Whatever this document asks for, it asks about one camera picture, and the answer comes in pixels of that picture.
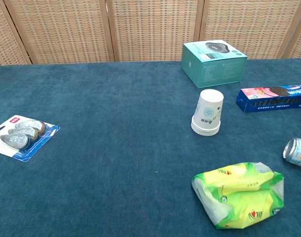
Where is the white floral paper cup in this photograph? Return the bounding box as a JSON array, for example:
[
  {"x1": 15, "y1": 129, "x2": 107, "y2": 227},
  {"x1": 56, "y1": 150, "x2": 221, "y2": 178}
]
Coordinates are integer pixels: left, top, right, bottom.
[
  {"x1": 191, "y1": 118, "x2": 221, "y2": 131},
  {"x1": 191, "y1": 89, "x2": 224, "y2": 129},
  {"x1": 191, "y1": 124, "x2": 221, "y2": 137},
  {"x1": 191, "y1": 122, "x2": 221, "y2": 135},
  {"x1": 191, "y1": 120, "x2": 221, "y2": 133}
]

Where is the blue table cloth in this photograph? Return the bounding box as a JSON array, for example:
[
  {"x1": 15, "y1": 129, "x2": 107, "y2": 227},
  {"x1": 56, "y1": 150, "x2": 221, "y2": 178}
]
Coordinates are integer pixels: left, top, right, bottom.
[{"x1": 0, "y1": 58, "x2": 301, "y2": 237}]

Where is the teal product box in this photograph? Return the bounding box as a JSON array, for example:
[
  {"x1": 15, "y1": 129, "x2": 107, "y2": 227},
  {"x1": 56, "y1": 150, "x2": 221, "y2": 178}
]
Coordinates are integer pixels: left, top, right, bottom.
[{"x1": 181, "y1": 39, "x2": 248, "y2": 89}]

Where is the green yellow tissue pack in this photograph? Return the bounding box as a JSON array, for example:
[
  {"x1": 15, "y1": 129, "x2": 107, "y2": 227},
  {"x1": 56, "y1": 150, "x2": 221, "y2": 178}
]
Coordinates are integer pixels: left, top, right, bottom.
[{"x1": 191, "y1": 161, "x2": 285, "y2": 230}]

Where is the blue cookie box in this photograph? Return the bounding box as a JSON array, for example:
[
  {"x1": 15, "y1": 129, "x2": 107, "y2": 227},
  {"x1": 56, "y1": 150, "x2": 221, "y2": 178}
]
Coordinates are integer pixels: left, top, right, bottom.
[{"x1": 236, "y1": 84, "x2": 301, "y2": 113}]

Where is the woven bamboo folding screen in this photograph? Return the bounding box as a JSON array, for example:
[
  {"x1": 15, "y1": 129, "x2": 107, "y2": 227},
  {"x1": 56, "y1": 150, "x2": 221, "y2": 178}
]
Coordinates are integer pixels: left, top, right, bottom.
[{"x1": 0, "y1": 0, "x2": 301, "y2": 66}]

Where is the light blue drink can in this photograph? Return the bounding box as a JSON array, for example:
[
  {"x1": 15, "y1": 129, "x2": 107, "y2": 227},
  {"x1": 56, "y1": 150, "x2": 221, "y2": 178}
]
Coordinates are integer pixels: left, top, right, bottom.
[{"x1": 283, "y1": 137, "x2": 301, "y2": 170}]

